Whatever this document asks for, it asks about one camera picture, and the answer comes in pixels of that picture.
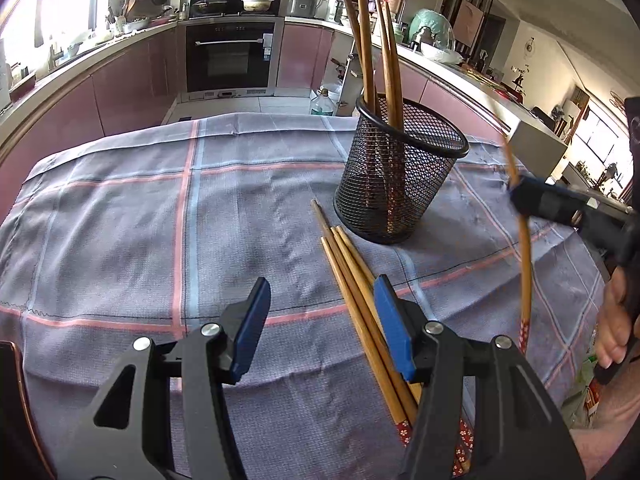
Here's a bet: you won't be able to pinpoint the framed pink painting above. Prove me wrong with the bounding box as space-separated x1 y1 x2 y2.
452 0 485 38

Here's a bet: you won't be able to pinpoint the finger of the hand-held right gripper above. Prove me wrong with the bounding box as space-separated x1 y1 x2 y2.
509 176 598 230

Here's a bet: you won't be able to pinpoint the kitchen window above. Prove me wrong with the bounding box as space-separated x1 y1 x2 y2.
0 0 101 51

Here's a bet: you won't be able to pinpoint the black built-in oven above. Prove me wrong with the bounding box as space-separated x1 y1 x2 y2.
181 20 283 98

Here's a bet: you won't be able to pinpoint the pink base cabinets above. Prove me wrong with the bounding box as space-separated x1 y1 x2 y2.
0 27 181 171
277 24 511 146

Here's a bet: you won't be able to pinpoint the plastic water bottle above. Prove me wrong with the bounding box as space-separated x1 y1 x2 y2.
310 88 341 117

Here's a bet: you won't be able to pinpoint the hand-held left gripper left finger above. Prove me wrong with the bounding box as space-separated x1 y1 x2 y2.
75 276 272 480

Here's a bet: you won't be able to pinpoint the green jar under plastic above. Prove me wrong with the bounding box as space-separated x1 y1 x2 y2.
409 8 453 51

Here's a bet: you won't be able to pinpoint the blue plaid cloth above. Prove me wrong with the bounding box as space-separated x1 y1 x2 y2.
0 110 608 480

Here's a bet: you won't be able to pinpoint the person's right hand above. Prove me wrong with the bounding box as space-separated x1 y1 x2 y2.
596 265 635 371

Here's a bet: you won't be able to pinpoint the black mesh holder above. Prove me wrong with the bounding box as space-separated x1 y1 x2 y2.
333 94 471 246

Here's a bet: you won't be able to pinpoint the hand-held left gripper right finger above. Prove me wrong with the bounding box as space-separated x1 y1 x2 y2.
373 275 586 480

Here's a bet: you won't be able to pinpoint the bundle of wooden chopsticks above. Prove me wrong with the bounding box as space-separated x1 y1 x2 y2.
337 225 473 478

